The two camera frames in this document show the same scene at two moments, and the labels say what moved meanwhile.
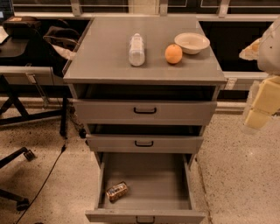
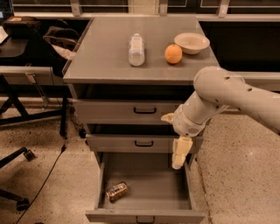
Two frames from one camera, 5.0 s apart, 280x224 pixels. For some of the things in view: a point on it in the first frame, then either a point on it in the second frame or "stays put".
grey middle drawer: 112,143 stays put
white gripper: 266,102 to 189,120
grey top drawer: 143,112 stays put
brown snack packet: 116,191 stays put
